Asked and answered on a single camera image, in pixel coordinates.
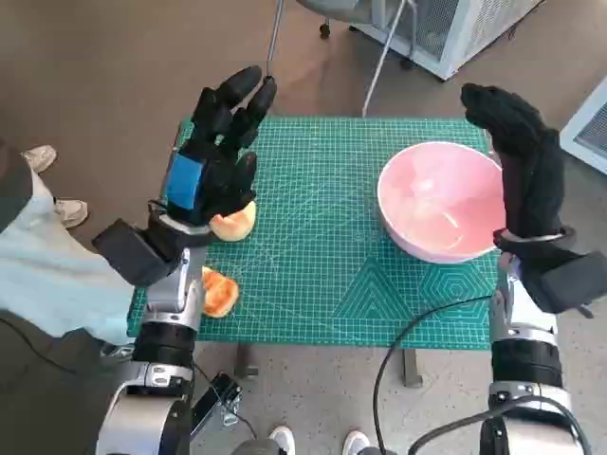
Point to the right robot hand, black glove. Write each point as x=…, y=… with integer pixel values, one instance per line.
x=531, y=166

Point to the left robot hand, blue tape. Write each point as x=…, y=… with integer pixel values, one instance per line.
x=223, y=180

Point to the green cutting mat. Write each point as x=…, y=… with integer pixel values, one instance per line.
x=313, y=237

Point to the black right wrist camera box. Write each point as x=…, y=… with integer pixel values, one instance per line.
x=564, y=279

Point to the long toy bread loaf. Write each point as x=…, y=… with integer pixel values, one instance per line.
x=220, y=294

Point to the round toy bread roll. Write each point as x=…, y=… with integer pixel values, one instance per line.
x=234, y=227

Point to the white vented appliance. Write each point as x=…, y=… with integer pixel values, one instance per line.
x=588, y=132

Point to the black table leg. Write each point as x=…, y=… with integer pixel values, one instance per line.
x=246, y=360
x=411, y=367

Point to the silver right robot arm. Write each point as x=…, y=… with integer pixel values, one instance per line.
x=526, y=351

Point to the grey chair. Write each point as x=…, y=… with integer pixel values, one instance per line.
x=275, y=33

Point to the black metal stand bar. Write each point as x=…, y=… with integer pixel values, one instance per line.
x=211, y=403

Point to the white mesh cabinet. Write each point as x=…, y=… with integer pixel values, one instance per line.
x=446, y=28

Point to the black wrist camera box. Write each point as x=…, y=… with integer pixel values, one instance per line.
x=133, y=251
x=564, y=279

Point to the person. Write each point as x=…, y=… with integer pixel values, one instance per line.
x=282, y=438
x=47, y=275

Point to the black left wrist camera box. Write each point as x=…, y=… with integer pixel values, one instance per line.
x=133, y=251

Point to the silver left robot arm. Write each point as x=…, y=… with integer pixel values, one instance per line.
x=166, y=294

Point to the pink bowl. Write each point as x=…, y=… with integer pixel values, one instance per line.
x=441, y=199

